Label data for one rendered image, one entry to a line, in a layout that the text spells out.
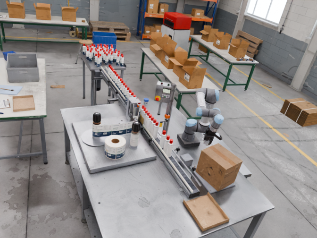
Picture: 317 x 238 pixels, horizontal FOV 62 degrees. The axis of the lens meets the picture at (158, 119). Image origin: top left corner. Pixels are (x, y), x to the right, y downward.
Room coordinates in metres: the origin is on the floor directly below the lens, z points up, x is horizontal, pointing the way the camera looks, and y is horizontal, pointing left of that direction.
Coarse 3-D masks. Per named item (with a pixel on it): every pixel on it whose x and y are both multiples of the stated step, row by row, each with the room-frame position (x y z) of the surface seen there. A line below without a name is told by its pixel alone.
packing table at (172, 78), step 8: (144, 48) 5.91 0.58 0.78; (144, 56) 5.88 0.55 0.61; (152, 56) 5.44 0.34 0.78; (160, 64) 5.04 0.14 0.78; (144, 72) 5.93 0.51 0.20; (152, 72) 6.02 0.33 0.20; (160, 72) 6.10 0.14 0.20; (168, 72) 4.67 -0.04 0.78; (160, 80) 5.61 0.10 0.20; (168, 80) 4.36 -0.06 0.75; (176, 80) 4.35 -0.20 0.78; (208, 80) 4.61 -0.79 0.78; (176, 88) 4.04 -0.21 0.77; (184, 88) 4.07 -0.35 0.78; (216, 88) 4.29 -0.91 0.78; (176, 104) 4.02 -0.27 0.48
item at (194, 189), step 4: (156, 140) 2.34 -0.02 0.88; (156, 144) 2.26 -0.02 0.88; (164, 156) 2.09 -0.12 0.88; (172, 160) 2.05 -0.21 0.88; (176, 164) 2.00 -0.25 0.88; (172, 168) 1.93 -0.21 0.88; (176, 168) 1.94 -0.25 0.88; (180, 168) 1.95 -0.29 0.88; (176, 172) 1.88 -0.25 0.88; (180, 172) 1.89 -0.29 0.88; (184, 176) 1.85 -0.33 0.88; (188, 180) 1.80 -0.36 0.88; (184, 184) 1.75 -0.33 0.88; (188, 184) 1.75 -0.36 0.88; (192, 184) 1.76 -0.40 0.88; (188, 188) 1.70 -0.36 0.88; (192, 188) 1.71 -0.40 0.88; (196, 188) 1.72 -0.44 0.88; (196, 192) 1.67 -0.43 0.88
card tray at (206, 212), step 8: (208, 192) 1.71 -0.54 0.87; (184, 200) 1.57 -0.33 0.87; (192, 200) 1.62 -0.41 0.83; (200, 200) 1.63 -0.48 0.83; (208, 200) 1.65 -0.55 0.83; (192, 208) 1.53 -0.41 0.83; (200, 208) 1.54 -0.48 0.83; (208, 208) 1.56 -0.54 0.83; (216, 208) 1.57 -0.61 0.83; (192, 216) 1.45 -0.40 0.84; (200, 216) 1.46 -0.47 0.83; (208, 216) 1.47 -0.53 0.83; (216, 216) 1.49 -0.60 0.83; (224, 216) 1.50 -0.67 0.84; (200, 224) 1.36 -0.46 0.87; (208, 224) 1.40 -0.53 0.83; (216, 224) 1.39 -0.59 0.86
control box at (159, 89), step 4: (164, 84) 2.50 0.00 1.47; (156, 88) 2.47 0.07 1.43; (160, 88) 2.46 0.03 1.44; (168, 88) 2.45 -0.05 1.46; (156, 92) 2.46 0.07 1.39; (160, 92) 2.46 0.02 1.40; (156, 96) 2.46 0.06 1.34; (160, 96) 2.46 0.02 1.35; (160, 100) 2.46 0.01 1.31; (164, 100) 2.46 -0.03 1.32; (168, 100) 2.45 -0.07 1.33
